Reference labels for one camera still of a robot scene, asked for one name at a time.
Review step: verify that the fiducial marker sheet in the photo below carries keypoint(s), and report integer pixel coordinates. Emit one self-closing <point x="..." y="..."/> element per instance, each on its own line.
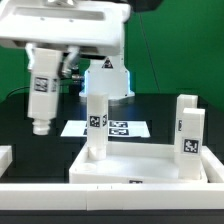
<point x="78" y="128"/>

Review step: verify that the white front fence rail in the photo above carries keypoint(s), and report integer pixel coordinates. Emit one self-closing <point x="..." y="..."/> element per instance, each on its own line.
<point x="111" y="196"/>

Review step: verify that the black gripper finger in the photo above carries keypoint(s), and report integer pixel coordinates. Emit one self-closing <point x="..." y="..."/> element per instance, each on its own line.
<point x="69" y="61"/>
<point x="30" y="49"/>

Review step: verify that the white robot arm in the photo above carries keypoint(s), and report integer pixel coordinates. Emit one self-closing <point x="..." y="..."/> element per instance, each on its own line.
<point x="108" y="73"/>

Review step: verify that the white left fence block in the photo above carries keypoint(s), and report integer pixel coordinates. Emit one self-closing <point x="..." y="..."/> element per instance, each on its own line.
<point x="5" y="158"/>

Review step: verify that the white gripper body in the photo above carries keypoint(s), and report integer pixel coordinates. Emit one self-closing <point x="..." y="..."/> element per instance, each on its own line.
<point x="96" y="27"/>

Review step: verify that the white desk top tray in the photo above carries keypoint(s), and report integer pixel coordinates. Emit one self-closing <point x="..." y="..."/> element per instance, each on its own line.
<point x="128" y="163"/>

